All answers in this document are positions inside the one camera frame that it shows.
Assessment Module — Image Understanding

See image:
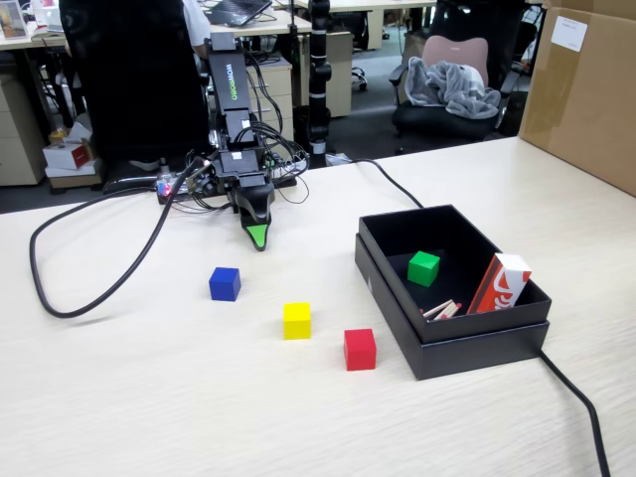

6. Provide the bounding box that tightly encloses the thick black cable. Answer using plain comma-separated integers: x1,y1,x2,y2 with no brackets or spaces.
28,166,200,319
350,157,612,477

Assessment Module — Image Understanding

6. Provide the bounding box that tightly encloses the small brown cardboard box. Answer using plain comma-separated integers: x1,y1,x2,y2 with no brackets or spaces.
45,166,103,190

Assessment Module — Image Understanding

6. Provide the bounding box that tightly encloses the small photo frame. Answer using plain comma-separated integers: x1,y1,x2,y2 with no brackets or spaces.
0,0,27,40

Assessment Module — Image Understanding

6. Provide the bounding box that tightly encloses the beige office desk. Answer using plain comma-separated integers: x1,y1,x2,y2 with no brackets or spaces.
0,7,314,51

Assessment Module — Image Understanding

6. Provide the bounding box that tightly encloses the seated person white shirt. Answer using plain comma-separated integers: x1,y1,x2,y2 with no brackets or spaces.
182,0,213,56

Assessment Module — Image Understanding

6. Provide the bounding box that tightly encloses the small white red box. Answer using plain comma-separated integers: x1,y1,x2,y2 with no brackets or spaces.
42,141,98,173

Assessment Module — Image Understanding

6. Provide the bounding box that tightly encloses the beige desk with panel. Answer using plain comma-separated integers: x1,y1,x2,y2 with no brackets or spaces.
317,0,438,51

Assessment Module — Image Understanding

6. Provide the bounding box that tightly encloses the blue wooden cube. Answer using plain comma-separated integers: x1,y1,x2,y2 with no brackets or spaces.
208,266,242,302

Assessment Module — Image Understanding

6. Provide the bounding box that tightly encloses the thin black wire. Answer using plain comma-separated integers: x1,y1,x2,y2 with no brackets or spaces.
267,133,312,205
240,47,284,145

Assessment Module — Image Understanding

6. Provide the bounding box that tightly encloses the servo controller circuit board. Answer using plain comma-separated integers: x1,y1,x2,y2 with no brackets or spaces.
156,171,193,198

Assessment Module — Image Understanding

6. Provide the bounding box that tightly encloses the black cardboard box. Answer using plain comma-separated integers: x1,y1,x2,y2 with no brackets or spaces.
357,203,554,345

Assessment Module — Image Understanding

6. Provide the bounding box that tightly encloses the black laptop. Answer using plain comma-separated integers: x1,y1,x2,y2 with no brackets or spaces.
206,0,274,27

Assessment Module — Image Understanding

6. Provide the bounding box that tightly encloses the green wooden cube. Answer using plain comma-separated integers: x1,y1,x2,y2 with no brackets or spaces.
406,250,441,287

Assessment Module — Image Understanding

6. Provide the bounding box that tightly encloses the stack of papers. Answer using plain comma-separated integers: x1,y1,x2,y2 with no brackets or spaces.
30,22,66,42

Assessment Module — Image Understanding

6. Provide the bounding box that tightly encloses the pink office chair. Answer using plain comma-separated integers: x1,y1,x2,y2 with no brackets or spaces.
389,34,516,155

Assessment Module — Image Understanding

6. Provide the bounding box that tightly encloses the yellow wooden cube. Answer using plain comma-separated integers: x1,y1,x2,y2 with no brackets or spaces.
282,301,312,341

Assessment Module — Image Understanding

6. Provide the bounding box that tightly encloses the beige drawer cabinet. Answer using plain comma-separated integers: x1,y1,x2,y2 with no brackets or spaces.
325,30,356,120
245,54,294,145
0,74,49,186

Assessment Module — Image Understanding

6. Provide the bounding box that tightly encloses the dark office chair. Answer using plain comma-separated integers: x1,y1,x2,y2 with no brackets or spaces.
429,0,543,66

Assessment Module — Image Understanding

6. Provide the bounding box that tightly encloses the black segmented pole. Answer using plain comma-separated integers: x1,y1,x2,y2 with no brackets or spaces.
306,0,333,156

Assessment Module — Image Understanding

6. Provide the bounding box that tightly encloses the red wooden cube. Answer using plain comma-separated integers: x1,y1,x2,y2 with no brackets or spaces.
343,327,378,372

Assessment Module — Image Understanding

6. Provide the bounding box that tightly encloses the black open box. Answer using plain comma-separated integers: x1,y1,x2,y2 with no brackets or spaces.
354,233,552,382

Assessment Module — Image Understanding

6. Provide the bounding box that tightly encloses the white paper label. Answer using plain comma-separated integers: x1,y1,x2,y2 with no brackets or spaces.
550,14,589,54

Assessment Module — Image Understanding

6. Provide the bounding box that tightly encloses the bare board wrist camera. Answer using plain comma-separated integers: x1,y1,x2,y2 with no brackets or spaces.
186,158,220,198

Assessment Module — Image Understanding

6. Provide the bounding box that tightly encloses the large brown cardboard box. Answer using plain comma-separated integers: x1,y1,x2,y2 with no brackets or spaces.
518,0,636,199

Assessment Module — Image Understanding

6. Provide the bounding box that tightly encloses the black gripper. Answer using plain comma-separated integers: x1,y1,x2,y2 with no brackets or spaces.
213,151,277,253

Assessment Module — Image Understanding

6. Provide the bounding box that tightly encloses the black mesh office chair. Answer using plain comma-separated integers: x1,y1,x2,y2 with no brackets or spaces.
58,0,210,195

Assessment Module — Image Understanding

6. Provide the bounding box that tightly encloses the grey blanket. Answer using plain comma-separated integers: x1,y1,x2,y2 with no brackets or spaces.
405,56,502,120

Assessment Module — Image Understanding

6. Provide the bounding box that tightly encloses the red white matchbox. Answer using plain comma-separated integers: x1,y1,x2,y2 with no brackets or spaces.
465,251,534,315

